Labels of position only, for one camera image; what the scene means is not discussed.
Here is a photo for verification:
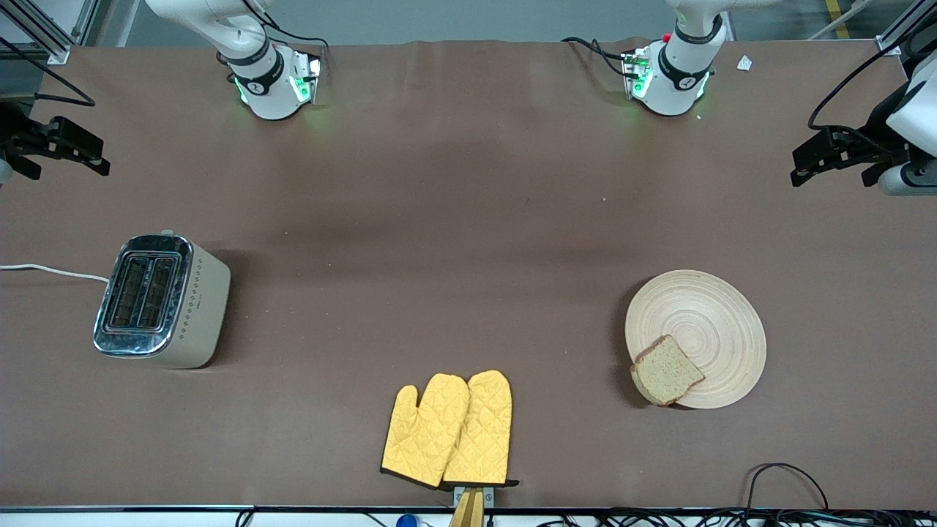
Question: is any black left arm base cable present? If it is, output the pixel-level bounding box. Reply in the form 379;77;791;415
561;37;632;78

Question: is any black arm base cable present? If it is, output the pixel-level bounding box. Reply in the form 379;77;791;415
561;37;632;78
240;0;330;58

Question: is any round wooden plate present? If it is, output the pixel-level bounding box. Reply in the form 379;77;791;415
624;269;767;410

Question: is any white toaster power cord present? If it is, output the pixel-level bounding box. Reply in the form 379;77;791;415
0;263;111;283

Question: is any yellow quilted oven mitt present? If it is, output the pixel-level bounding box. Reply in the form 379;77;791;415
381;373;471;490
442;370;519;488

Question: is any brown bread slice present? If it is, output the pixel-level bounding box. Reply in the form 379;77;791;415
630;334;706;408

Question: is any black looped cable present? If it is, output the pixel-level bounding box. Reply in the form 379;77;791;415
745;463;830;513

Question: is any brown table cover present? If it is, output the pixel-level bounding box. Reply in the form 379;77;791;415
0;38;937;511

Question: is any wooden stick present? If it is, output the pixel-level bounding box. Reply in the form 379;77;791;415
448;489;485;527

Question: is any grey metal bracket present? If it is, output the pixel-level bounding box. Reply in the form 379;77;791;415
452;486;495;509

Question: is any black cable bundle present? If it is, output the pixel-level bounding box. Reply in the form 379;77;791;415
538;509;937;527

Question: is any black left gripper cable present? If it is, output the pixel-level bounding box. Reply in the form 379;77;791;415
808;35;912;134

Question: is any beige chrome two-slot toaster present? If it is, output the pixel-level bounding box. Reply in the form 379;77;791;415
93;231;232;370

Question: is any black right arm base cable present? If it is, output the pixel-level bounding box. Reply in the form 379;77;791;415
240;0;330;58

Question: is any aluminium frame profile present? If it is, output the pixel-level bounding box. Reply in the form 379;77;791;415
0;0;100;65
875;0;937;56

